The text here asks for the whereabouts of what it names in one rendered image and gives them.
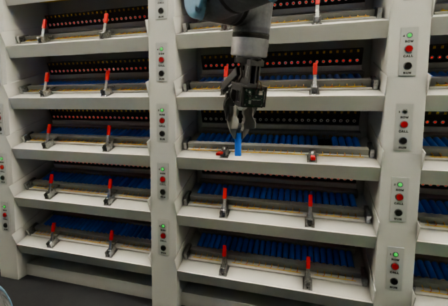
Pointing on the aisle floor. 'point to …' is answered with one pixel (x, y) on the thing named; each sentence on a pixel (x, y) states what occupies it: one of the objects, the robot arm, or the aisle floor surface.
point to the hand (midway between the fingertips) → (237, 133)
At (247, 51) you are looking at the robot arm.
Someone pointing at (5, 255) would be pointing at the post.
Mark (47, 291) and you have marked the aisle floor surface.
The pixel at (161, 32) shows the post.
